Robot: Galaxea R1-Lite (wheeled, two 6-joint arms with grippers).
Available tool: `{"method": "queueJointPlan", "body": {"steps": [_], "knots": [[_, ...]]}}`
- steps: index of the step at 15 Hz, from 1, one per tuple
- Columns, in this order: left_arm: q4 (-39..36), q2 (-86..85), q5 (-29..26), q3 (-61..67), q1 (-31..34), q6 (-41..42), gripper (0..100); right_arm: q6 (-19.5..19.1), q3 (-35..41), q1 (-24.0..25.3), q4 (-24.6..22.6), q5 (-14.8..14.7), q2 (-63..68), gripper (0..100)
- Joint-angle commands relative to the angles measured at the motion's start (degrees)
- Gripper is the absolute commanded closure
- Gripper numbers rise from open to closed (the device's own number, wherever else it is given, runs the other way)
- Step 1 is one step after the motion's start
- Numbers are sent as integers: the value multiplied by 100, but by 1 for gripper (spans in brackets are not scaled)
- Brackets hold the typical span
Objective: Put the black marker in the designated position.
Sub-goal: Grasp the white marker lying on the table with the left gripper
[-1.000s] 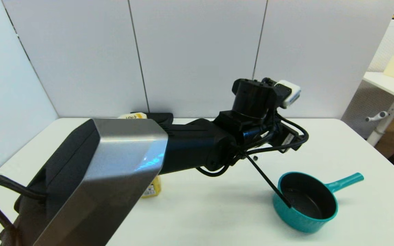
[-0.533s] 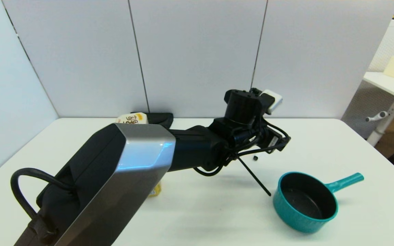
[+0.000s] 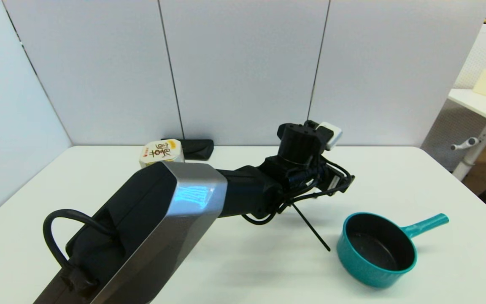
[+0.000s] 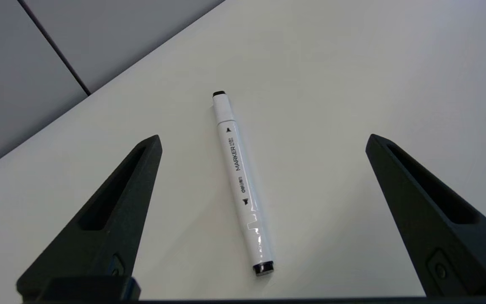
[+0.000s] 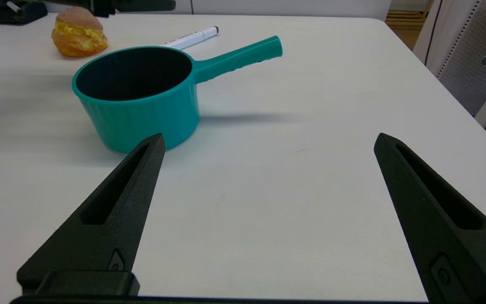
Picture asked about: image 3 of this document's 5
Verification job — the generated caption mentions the black zip tie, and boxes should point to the black zip tie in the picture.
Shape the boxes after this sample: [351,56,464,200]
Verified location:
[292,203,331,252]

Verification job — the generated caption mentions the teal plastic saucepan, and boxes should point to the teal plastic saucepan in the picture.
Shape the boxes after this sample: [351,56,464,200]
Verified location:
[337,212,449,289]

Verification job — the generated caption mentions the black pouch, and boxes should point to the black pouch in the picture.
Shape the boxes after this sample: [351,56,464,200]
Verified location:
[162,138,215,161]

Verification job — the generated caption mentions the white desk leg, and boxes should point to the white desk leg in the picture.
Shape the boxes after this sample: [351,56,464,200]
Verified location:
[452,120,486,181]

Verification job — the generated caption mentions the white side desk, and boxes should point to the white side desk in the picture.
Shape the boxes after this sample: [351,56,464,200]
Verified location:
[448,88,486,133]

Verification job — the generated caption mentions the yellow hexagonal chips box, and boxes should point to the yellow hexagonal chips box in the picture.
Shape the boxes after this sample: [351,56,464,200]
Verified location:
[139,139,185,168]

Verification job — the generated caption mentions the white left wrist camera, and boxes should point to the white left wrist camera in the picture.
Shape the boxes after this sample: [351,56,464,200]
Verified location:
[317,122,343,151]

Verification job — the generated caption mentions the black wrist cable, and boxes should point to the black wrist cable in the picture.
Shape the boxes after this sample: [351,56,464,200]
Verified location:
[241,160,351,225]

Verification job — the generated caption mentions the white desk crank handle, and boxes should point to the white desk crank handle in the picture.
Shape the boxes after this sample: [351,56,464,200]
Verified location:
[451,137,479,151]

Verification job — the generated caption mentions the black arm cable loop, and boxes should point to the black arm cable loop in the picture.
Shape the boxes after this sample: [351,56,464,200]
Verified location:
[43,209,119,288]

